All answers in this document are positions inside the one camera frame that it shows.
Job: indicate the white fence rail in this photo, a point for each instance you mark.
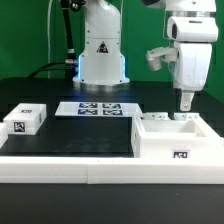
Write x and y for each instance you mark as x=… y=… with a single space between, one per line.
x=109 y=171
x=3 y=133

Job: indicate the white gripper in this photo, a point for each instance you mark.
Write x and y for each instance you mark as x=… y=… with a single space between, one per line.
x=192 y=37

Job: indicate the white left fence rail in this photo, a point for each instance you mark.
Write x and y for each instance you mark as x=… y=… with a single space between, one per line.
x=3 y=133

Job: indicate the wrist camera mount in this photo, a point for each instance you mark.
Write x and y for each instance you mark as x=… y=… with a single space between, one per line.
x=157 y=56

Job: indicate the white front fence rail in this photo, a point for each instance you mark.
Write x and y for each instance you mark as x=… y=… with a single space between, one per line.
x=109 y=171

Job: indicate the white marker base plate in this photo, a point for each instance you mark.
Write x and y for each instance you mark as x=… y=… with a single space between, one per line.
x=98 y=109

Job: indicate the white cabinet body box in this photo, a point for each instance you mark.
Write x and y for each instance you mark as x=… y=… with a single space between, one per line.
x=172 y=139

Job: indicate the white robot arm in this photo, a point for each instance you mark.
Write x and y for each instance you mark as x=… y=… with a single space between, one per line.
x=101 y=64

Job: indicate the white cabinet top block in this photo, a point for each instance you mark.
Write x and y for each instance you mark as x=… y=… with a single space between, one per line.
x=25 y=119

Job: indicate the white cabinet door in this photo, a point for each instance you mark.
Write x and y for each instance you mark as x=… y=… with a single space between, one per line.
x=185 y=116
x=156 y=116

